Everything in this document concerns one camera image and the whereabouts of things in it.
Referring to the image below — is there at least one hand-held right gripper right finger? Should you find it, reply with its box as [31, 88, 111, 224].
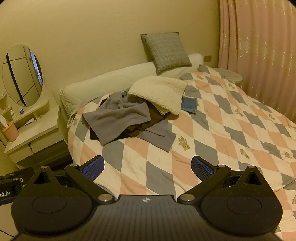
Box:
[177, 155, 264, 205]

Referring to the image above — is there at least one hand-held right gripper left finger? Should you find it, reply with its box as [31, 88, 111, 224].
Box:
[32, 155, 116, 205]

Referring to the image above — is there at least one cream fleece garment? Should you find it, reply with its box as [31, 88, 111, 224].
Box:
[128, 76, 188, 115]

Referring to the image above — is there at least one checkered bear-print quilt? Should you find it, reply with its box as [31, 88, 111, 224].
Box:
[67, 64, 296, 241]

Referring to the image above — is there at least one grey-blue shirt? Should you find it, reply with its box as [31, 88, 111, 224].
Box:
[139, 118, 177, 153]

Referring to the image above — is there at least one grey sweatshirt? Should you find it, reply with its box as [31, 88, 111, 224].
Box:
[82, 91, 152, 146]

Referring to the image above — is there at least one pink tissue box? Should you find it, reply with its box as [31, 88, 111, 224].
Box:
[0, 115, 19, 142]

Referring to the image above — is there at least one white dressing table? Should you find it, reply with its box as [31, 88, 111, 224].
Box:
[0, 44, 70, 169]

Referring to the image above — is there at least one blue denim garment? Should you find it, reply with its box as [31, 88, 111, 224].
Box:
[180, 96, 199, 114]

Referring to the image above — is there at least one dark brown garment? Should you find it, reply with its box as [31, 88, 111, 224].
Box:
[89, 105, 169, 141]

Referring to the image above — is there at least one round white side table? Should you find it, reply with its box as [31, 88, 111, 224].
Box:
[216, 68, 243, 87]

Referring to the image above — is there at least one white pillow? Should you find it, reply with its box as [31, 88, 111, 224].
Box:
[162, 53, 205, 78]

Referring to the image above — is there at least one oval mirror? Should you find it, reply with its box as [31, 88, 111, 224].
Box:
[2, 44, 44, 107]

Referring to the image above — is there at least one grey plaid cushion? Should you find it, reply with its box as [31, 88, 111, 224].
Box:
[140, 31, 193, 76]

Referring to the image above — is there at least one pink patterned curtain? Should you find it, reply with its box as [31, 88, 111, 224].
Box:
[217, 0, 296, 121]

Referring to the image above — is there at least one white padded bed frame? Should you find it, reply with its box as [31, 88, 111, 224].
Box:
[59, 61, 158, 128]

